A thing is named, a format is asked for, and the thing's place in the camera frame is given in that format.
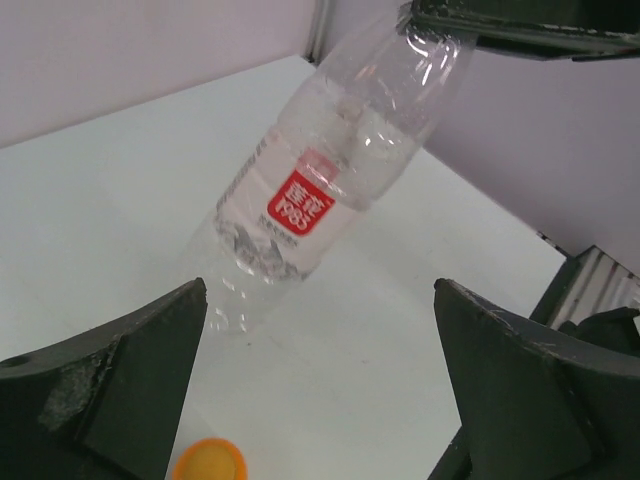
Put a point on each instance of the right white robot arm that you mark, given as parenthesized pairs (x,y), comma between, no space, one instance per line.
(547,125)

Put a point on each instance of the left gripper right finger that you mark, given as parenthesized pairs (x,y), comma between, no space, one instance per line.
(534,402)

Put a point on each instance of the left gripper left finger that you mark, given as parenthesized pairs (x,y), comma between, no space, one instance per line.
(104,404)

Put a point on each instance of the clear water bottle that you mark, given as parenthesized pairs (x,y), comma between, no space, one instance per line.
(340,142)

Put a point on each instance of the orange juice bottle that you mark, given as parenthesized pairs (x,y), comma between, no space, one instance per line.
(211,459)

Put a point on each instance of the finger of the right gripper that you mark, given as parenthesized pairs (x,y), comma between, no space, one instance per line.
(579,30)

